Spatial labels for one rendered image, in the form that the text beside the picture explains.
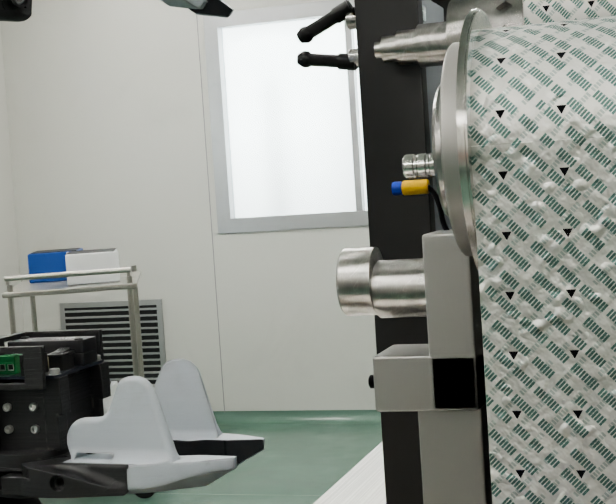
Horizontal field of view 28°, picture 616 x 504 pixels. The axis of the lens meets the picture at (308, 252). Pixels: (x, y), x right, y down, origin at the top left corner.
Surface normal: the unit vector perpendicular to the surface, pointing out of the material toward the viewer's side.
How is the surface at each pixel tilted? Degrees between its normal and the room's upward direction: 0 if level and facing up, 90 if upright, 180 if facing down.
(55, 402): 90
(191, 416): 86
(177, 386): 86
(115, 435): 90
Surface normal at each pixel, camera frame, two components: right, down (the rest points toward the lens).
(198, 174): -0.29, 0.07
